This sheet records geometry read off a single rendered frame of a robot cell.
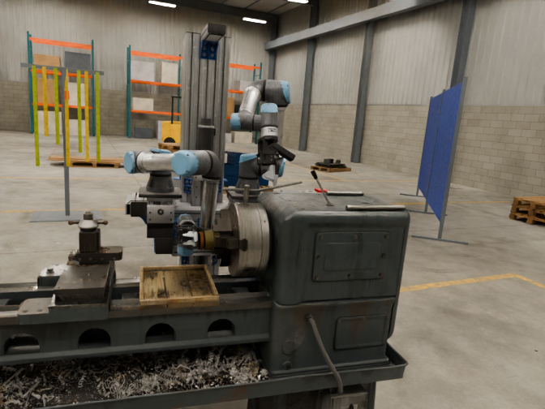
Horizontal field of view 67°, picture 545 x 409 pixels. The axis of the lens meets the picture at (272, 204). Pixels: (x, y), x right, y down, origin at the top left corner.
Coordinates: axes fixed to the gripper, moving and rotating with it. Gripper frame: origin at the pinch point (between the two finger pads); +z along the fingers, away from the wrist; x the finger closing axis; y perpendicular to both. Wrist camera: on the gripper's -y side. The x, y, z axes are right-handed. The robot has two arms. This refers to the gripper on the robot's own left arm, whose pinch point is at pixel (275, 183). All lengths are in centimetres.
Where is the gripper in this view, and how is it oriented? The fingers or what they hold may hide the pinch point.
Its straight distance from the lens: 180.2
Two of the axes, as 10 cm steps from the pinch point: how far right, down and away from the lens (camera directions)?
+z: 0.2, 9.9, -1.1
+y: -9.5, -0.1, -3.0
